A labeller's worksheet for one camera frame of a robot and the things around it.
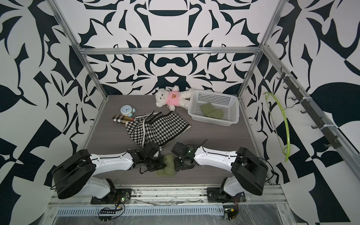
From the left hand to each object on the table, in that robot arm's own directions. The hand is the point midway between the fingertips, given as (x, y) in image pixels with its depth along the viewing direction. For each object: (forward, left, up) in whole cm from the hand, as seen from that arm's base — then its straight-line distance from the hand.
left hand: (167, 163), depth 84 cm
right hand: (-2, -6, +1) cm, 6 cm away
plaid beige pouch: (+32, +33, +2) cm, 46 cm away
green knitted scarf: (-4, -2, +3) cm, 6 cm away
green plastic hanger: (-3, -56, +26) cm, 62 cm away
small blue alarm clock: (+39, +30, +4) cm, 49 cm away
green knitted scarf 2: (+38, -32, +2) cm, 49 cm away
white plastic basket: (+43, -48, +3) cm, 64 cm away
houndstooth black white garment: (+24, +7, +2) cm, 25 cm away
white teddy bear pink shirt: (+46, -4, +7) cm, 47 cm away
